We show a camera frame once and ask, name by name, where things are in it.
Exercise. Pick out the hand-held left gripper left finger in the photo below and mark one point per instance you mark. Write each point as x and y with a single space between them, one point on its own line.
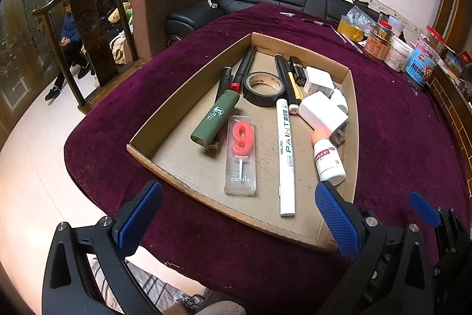
140 219

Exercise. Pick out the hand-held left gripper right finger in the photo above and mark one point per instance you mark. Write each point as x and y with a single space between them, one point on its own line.
339 222

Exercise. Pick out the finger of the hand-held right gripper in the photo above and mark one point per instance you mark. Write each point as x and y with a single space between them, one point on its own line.
424 206

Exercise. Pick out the white glue bottle orange cap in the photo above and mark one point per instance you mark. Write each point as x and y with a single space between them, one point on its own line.
328 162

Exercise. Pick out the cardboard box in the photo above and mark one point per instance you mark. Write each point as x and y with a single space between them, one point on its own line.
184 160

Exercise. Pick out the white paint marker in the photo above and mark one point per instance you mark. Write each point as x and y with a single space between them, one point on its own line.
285 160

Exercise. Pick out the large white charger block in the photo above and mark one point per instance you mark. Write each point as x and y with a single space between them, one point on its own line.
320 112

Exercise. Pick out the green lighter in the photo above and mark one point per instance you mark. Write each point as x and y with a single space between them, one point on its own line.
215 119

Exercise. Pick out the black tape roll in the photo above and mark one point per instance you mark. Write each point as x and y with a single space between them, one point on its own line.
254 99

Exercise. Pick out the black marker grey cap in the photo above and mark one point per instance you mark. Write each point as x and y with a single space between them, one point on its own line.
223 82

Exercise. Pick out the black marker red cap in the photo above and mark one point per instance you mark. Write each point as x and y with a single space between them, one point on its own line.
243 67

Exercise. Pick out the maroon tablecloth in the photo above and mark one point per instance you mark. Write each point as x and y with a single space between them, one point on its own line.
387 152

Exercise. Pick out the plaid cloth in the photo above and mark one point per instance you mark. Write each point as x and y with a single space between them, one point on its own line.
155 285

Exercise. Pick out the wooden counter brick pattern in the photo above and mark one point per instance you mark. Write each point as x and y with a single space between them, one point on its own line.
453 115

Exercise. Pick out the small clear cap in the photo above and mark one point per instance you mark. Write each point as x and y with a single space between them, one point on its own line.
415 88

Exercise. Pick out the grey cloth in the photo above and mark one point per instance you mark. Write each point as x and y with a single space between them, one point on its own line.
221 307

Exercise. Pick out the white plug adapter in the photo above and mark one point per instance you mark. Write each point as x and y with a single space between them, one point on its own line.
340 99

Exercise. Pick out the clear jar blue label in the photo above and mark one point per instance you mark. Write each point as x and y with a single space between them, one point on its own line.
420 67

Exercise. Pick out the yellow black pen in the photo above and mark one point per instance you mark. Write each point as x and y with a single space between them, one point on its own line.
296 88

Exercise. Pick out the small white charger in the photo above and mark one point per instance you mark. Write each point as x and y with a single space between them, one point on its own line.
319 79

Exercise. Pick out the colourful printed box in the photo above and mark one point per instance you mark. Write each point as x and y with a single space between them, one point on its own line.
457 62

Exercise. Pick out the white plastic jar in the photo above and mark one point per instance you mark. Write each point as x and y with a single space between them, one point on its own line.
396 56

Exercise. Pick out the small black box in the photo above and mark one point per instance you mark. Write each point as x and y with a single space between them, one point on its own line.
299 73

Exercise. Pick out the black pen white end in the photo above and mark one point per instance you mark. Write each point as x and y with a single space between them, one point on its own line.
282 75

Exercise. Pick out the pink container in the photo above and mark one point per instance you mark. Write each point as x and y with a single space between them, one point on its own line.
422 42

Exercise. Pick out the amber jar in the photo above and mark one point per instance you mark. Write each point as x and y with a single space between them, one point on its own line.
376 47

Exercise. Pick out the clear jar red lid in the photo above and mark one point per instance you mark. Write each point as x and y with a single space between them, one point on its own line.
435 36

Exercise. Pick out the slim white tool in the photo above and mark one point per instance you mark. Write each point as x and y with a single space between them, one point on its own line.
354 45
338 34

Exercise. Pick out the dark wooden chair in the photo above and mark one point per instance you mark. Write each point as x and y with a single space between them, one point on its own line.
90 42

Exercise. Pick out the clear container red lid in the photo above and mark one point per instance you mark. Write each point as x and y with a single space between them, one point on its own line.
385 25

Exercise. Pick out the yellow tape roll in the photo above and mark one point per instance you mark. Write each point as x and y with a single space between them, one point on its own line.
348 29

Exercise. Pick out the dark pen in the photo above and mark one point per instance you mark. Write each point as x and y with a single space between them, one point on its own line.
313 21

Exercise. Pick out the crumpled clear plastic bag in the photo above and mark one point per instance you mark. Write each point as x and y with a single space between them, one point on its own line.
361 13

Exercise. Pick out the brown armchair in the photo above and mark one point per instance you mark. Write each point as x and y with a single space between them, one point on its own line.
162 12

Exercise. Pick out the metal tweezers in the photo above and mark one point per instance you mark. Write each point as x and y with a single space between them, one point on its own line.
287 14

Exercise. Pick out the dark cloth heap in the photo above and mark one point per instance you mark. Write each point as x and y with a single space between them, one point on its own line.
107 5

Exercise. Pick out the wooden glass door cabinet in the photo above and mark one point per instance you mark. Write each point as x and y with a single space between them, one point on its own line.
33 5

